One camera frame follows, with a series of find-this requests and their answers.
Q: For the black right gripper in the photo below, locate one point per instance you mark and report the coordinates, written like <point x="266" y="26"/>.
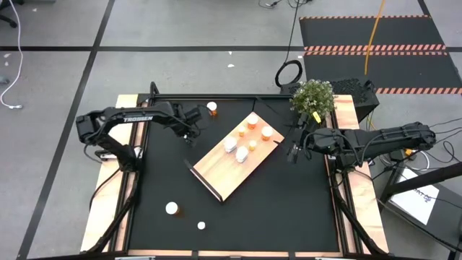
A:
<point x="321" y="142"/>

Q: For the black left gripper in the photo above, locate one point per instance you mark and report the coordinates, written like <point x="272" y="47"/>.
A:
<point x="186" y="119"/>

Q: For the large amber pill bottle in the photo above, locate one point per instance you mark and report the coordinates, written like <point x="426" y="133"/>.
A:
<point x="252" y="119"/>
<point x="172" y="208"/>
<point x="212" y="106"/>
<point x="267" y="131"/>

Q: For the small white cap front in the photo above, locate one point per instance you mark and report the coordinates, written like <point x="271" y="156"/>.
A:
<point x="201" y="225"/>

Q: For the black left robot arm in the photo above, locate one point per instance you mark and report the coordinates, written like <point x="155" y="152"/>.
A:
<point x="159" y="110"/>

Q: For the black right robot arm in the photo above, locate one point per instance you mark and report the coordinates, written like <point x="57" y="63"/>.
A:
<point x="390" y="139"/>

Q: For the green plant in black pot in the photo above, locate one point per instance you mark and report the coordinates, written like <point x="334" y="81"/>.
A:
<point x="313" y="97"/>

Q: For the light wooden side board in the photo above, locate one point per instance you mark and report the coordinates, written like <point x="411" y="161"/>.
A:
<point x="346" y="108"/>
<point x="126" y="103"/>

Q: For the black striped floor mat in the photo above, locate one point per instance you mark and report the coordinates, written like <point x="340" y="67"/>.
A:
<point x="343" y="32"/>
<point x="397" y="72"/>

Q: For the white printed sheet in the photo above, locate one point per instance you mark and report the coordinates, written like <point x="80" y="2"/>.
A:
<point x="415" y="198"/>

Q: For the black metal stand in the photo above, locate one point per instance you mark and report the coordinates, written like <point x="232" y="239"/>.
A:
<point x="433" y="177"/>

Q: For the black office chair base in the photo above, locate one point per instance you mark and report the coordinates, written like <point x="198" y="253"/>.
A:
<point x="11" y="22"/>

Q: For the black metal table frame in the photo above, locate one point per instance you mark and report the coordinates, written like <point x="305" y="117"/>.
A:
<point x="202" y="96"/>

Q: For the wooden shelf black metal frame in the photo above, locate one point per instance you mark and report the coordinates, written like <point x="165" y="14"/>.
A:
<point x="223" y="173"/>

